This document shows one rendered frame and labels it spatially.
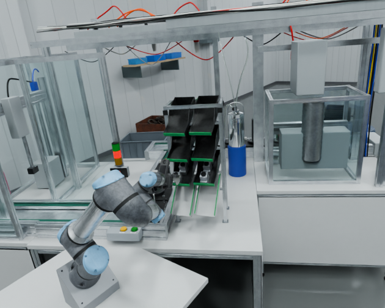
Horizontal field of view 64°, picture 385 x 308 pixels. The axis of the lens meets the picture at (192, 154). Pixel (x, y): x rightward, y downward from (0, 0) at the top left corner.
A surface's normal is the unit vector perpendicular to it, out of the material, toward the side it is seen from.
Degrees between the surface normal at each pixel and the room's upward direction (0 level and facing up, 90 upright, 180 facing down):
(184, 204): 45
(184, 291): 0
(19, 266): 90
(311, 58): 90
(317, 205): 90
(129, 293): 0
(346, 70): 90
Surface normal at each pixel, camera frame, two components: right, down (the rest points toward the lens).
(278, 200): -0.14, 0.36
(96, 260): 0.57, -0.44
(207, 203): -0.28, -0.40
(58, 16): 0.81, 0.14
